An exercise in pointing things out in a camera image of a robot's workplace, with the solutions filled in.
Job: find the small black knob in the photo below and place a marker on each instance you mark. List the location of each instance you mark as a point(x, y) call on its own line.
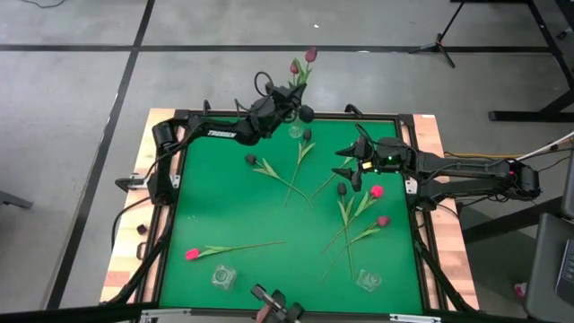
point(141, 229)

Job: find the short square glass vase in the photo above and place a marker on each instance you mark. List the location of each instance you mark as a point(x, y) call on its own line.
point(224, 277)
point(369, 280)

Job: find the black furniture foot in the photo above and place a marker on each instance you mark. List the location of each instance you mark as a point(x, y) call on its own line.
point(15, 200)

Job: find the dark grey chair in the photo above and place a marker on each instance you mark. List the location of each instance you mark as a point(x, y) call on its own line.
point(542, 269)

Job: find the black metal table frame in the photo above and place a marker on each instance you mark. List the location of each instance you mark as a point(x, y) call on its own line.
point(372, 116)

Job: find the black overhead rig frame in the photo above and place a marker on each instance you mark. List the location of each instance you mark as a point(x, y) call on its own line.
point(67, 313)

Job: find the green table mat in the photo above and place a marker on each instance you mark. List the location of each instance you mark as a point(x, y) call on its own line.
point(233, 215)

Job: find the small pink object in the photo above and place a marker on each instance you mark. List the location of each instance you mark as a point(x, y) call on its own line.
point(520, 289)

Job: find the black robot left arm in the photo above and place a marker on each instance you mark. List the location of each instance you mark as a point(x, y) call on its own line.
point(224, 130)

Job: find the black desk leg frame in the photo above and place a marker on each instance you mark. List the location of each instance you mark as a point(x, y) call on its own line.
point(515, 116)

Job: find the black frame clamp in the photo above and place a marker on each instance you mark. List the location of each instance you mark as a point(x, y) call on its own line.
point(354, 110)
point(206, 107)

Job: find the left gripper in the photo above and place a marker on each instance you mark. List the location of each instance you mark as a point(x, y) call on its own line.
point(278, 105)

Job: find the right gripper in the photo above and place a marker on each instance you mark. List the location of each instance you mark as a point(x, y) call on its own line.
point(385, 159)

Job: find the black tripod stand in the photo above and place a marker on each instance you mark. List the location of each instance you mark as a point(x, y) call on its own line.
point(437, 45)

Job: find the tall clear glass vase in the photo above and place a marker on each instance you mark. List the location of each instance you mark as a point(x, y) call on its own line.
point(295, 131)

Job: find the large black monitor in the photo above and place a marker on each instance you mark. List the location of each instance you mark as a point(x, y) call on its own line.
point(569, 188)

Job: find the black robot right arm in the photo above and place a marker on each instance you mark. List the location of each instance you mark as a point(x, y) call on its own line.
point(466, 172)

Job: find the black keyboard device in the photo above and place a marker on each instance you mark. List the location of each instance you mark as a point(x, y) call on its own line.
point(566, 267)

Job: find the silver metal bracket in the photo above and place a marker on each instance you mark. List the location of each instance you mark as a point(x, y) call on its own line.
point(414, 318)
point(166, 314)

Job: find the black artificial tulip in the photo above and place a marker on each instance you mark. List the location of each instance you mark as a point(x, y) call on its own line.
point(307, 134)
point(342, 189)
point(250, 159)

